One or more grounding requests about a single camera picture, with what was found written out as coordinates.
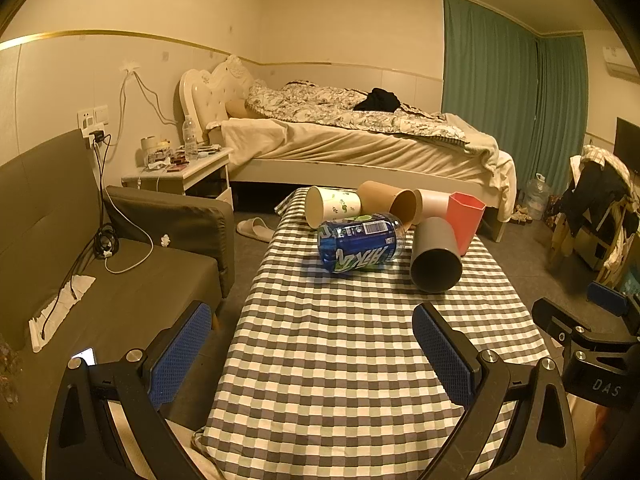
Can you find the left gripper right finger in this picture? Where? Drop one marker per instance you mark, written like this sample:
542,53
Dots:
539,442

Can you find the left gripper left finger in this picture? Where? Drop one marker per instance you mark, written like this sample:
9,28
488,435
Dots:
106,417

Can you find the pink faceted cup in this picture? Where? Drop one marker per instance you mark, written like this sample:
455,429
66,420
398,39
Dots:
464,212

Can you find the grey cylindrical cup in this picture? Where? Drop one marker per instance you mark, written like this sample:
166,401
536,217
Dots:
435,264

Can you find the white cylindrical cup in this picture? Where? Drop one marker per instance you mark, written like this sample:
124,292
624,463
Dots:
430,204

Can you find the brown paper cup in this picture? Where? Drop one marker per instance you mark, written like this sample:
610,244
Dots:
380,197

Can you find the white patterned paper cup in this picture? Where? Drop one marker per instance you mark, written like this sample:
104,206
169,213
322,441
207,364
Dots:
323,204

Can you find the white cloth on sofa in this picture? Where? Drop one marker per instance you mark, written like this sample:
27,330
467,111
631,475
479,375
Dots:
44,325

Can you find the chair with clothes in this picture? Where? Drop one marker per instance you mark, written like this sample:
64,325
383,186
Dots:
602,201

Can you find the dark grey sofa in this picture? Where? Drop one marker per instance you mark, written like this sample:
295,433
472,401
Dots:
151,253

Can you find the shoes by curtain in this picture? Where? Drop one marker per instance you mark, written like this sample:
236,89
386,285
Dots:
521,216

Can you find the large water jug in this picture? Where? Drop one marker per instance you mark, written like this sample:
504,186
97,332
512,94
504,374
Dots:
536,196

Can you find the black television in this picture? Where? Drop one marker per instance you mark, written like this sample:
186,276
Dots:
627,144

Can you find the checkered tablecloth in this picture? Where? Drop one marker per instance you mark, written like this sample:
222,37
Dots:
324,378

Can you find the beige slipper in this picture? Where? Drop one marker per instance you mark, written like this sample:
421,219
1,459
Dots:
255,229

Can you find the green curtain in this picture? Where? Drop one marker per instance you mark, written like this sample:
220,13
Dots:
529,92

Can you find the white nightstand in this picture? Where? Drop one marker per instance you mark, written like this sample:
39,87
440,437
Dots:
180,181

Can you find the white air conditioner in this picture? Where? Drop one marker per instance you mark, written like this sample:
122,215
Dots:
619,63

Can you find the floral quilt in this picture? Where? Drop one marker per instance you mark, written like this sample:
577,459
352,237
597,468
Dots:
303,101

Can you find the clear water bottle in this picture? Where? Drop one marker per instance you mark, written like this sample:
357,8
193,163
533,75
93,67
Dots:
190,141

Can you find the bed with beige sheet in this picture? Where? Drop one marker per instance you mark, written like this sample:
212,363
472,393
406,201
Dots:
269,151

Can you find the black garment on bed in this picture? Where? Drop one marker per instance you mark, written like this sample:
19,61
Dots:
379,100

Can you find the beige pillow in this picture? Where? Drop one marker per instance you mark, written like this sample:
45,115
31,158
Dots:
238,109

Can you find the white tufted headboard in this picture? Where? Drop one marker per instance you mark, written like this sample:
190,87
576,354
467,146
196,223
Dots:
204,95

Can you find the wall power outlet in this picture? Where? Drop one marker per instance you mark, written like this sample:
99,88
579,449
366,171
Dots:
93,119

